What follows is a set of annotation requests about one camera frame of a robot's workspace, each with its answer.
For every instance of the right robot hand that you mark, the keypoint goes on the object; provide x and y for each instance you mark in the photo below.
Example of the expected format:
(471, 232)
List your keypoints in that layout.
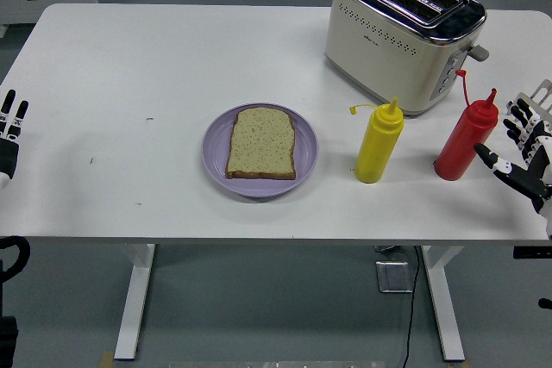
(528, 174)

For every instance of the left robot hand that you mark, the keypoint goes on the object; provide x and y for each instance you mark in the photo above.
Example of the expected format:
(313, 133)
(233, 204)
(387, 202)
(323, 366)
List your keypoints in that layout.
(8, 152)

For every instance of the red squeeze bottle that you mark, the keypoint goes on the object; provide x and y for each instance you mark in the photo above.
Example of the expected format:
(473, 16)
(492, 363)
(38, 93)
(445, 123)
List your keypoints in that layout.
(463, 144)

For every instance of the slice of seeded bread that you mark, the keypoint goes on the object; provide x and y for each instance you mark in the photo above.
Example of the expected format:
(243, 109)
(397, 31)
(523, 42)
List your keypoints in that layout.
(263, 144)

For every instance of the black table control panel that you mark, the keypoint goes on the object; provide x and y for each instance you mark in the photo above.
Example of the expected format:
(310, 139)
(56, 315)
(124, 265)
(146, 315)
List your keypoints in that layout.
(532, 252)

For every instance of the silver metal rack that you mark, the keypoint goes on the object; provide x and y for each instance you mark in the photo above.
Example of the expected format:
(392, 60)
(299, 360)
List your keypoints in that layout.
(544, 94)

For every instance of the white table leg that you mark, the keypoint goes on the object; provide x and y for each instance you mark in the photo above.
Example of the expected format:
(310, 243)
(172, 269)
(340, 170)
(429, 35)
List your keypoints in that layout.
(133, 299)
(444, 299)

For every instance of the yellow squeeze bottle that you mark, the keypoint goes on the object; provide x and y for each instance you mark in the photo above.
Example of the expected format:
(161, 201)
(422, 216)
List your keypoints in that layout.
(377, 148)

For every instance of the metal floor socket plate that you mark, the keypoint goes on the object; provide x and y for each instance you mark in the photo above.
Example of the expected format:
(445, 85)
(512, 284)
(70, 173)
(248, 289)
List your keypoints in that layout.
(393, 276)

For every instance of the cream and chrome toaster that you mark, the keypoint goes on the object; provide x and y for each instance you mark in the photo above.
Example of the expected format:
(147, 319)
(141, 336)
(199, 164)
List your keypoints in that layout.
(379, 53)

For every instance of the purple plate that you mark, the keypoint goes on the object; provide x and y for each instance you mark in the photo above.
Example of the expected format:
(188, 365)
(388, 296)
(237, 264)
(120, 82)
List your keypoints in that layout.
(215, 148)

